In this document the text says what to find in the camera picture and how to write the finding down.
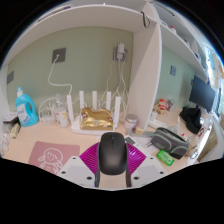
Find black monitor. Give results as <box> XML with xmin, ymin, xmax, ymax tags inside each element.
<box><xmin>188</xmin><ymin>75</ymin><xmax>217</xmax><ymax>113</ymax></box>

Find white shelf unit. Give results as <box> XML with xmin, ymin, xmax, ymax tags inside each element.
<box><xmin>128</xmin><ymin>1</ymin><xmax>216</xmax><ymax>133</ymax></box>

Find blue-grey wall plate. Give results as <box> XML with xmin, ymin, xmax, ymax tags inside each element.
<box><xmin>169</xmin><ymin>64</ymin><xmax>177</xmax><ymax>77</ymax></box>

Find white router with antennas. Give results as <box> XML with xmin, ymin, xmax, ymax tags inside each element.
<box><xmin>66</xmin><ymin>90</ymin><xmax>122</xmax><ymax>136</ymax></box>

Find white remote control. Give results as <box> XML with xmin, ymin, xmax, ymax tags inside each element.
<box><xmin>123</xmin><ymin>134</ymin><xmax>138</xmax><ymax>146</ymax></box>

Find blue detergent bottle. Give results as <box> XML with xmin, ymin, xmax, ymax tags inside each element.
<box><xmin>14</xmin><ymin>86</ymin><xmax>40</xmax><ymax>128</ymax></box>

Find white wall charger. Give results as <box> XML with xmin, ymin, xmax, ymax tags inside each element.
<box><xmin>116</xmin><ymin>42</ymin><xmax>126</xmax><ymax>58</ymax></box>

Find white socket cable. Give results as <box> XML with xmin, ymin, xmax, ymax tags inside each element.
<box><xmin>47</xmin><ymin>54</ymin><xmax>74</xmax><ymax>98</ymax></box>

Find dark printed packet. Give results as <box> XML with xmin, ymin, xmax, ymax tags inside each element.
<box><xmin>2</xmin><ymin>111</ymin><xmax>19</xmax><ymax>126</ymax></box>

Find dark grey wall plate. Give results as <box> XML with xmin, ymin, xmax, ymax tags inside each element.
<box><xmin>6</xmin><ymin>70</ymin><xmax>15</xmax><ymax>85</ymax></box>

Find green tissue pack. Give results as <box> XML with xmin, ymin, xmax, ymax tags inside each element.
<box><xmin>156</xmin><ymin>149</ymin><xmax>175</xmax><ymax>167</ymax></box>

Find clear bottle with white label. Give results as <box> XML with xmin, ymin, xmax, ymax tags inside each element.
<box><xmin>53</xmin><ymin>94</ymin><xmax>70</xmax><ymax>128</ymax></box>

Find red figurine toy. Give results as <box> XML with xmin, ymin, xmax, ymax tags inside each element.
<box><xmin>155</xmin><ymin>98</ymin><xmax>170</xmax><ymax>114</ymax></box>

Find small jar with pink lid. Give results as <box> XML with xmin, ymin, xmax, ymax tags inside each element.
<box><xmin>124</xmin><ymin>113</ymin><xmax>139</xmax><ymax>134</ymax></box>

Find dark grey wall socket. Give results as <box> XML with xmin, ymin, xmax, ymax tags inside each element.
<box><xmin>51</xmin><ymin>47</ymin><xmax>67</xmax><ymax>64</ymax></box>

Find gold foil snack bag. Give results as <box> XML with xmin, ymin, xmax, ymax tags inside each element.
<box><xmin>79</xmin><ymin>107</ymin><xmax>114</xmax><ymax>131</ymax></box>

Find grey socket under charger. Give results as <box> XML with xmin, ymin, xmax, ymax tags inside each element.
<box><xmin>113</xmin><ymin>46</ymin><xmax>128</xmax><ymax>62</ymax></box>

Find black computer mouse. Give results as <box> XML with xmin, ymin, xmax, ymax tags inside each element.
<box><xmin>97</xmin><ymin>131</ymin><xmax>129</xmax><ymax>176</ymax></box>

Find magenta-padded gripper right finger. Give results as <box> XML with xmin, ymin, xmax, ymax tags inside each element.
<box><xmin>124</xmin><ymin>143</ymin><xmax>168</xmax><ymax>188</ymax></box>

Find grey zip pencil case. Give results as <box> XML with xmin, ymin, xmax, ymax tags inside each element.
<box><xmin>150</xmin><ymin>127</ymin><xmax>190</xmax><ymax>160</ymax></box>

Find pink printed mouse pad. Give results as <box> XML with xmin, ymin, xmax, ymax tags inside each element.
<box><xmin>27</xmin><ymin>140</ymin><xmax>81</xmax><ymax>176</ymax></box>

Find white charger cables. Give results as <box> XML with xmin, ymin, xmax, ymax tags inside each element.
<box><xmin>105</xmin><ymin>58</ymin><xmax>129</xmax><ymax>108</ymax></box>

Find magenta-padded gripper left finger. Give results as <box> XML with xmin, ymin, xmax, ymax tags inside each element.
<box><xmin>57</xmin><ymin>142</ymin><xmax>102</xmax><ymax>188</ymax></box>

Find pale yellow small box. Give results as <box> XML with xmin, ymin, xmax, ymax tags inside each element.
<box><xmin>9</xmin><ymin>122</ymin><xmax>22</xmax><ymax>139</ymax></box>

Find black cloth bag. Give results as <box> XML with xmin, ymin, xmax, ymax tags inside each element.
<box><xmin>179</xmin><ymin>105</ymin><xmax>203</xmax><ymax>135</ymax></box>

